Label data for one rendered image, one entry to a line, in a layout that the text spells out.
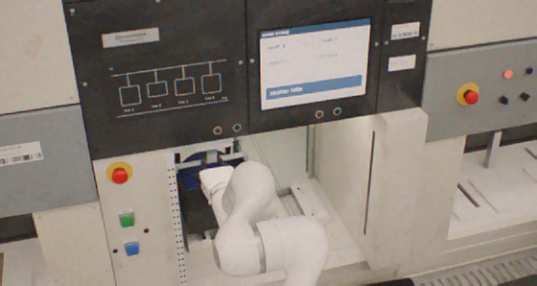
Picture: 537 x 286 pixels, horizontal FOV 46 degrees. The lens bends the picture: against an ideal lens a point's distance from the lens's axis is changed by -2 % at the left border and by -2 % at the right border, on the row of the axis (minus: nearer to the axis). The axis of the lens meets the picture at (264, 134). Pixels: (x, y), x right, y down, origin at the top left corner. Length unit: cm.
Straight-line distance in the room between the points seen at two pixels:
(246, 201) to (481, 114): 88
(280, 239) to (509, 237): 124
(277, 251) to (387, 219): 73
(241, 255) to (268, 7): 59
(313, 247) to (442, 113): 73
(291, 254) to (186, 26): 57
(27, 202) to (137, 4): 57
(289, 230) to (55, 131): 61
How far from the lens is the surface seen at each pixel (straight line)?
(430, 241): 214
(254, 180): 130
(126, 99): 153
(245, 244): 123
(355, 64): 164
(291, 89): 161
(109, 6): 143
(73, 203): 167
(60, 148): 157
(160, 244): 180
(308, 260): 125
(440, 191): 202
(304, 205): 221
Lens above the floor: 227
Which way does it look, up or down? 32 degrees down
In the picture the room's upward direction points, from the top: 1 degrees counter-clockwise
